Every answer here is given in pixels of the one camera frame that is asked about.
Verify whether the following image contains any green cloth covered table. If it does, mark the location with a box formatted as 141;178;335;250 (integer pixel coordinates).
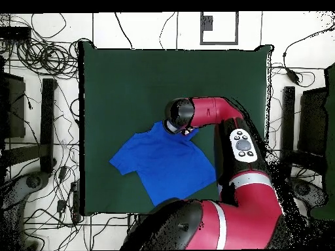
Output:
309;62;335;220

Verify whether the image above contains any coil of black cables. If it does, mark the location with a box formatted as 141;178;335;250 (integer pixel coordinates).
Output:
15;36;80;79

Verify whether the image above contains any black monitor box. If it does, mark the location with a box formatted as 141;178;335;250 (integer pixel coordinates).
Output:
297;87;328;158
0;71;27;139

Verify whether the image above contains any dark green table cloth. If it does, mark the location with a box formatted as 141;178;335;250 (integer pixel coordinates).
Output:
78;41;274;216

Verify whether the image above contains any black power adapter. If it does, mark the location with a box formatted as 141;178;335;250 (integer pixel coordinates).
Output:
285;67;301;86

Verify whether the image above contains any flat black box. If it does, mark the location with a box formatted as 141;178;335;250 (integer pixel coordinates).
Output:
0;26;31;41

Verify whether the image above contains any blue laundry garment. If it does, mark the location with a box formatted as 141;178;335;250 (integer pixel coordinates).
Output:
109;120;217;207

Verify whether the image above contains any black power strip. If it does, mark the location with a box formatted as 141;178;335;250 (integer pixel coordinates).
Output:
70;180;81;223

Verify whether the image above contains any grey chair base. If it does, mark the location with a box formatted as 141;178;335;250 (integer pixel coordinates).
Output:
0;171;52;210
290;177;329;210

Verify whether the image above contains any grey floor frame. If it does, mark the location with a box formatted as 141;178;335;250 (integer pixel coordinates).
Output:
200;11;239;46

